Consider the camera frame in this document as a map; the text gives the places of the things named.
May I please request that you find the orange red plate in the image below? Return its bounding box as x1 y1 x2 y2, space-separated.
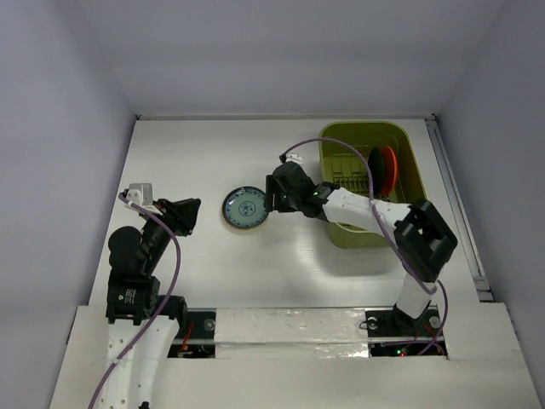
381 146 399 195

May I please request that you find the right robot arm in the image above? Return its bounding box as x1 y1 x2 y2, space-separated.
265 161 458 336

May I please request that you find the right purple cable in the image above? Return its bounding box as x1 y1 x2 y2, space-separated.
279 137 449 357

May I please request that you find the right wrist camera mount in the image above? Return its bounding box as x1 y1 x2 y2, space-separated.
279 153 303 164

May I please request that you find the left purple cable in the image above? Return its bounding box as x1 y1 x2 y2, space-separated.
89 193 184 409

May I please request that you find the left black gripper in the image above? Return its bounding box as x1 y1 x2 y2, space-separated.
141 196 201 271

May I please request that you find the purple cable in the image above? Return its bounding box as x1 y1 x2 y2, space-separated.
89 193 184 409
279 137 449 357

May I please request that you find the teal blue patterned plate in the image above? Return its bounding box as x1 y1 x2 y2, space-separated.
221 186 269 228

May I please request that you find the beige patterned plate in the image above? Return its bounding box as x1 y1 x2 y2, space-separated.
226 226 264 235

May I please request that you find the brown yellow plate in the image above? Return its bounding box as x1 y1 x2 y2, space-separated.
222 220 267 234

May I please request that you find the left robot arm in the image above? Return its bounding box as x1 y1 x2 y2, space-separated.
89 190 201 408

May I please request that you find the black teal plate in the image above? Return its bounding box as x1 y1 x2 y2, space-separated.
368 147 386 195

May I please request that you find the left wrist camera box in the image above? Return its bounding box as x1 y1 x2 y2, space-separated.
118 183 154 209

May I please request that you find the foil covered base bar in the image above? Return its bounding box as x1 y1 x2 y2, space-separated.
214 308 370 360

